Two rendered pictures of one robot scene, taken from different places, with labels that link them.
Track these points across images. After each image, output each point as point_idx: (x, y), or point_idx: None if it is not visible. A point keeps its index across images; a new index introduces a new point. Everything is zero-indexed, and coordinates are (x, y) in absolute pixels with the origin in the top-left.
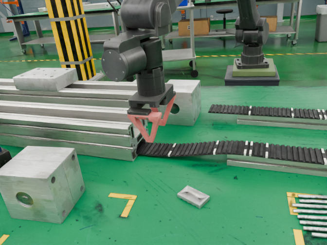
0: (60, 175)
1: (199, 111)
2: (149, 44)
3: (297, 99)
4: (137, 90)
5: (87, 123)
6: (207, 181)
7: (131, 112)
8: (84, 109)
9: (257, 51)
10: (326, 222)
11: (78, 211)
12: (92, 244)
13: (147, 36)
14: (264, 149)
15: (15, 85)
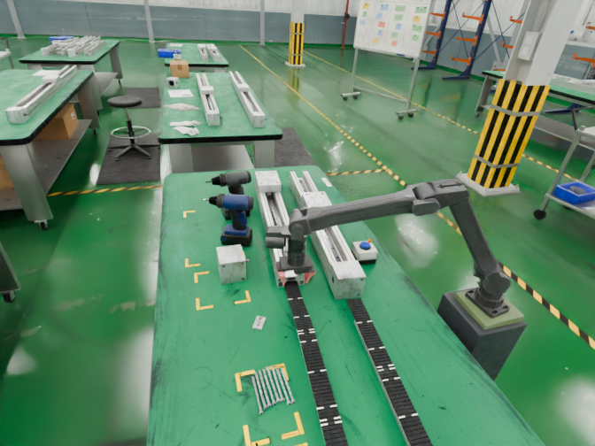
0: (228, 266)
1: (357, 296)
2: (290, 239)
3: (430, 355)
4: (341, 250)
5: (275, 251)
6: (276, 325)
7: (276, 263)
8: None
9: (488, 295)
10: (263, 381)
11: (230, 286)
12: (214, 300)
13: (288, 235)
14: (308, 340)
15: (301, 197)
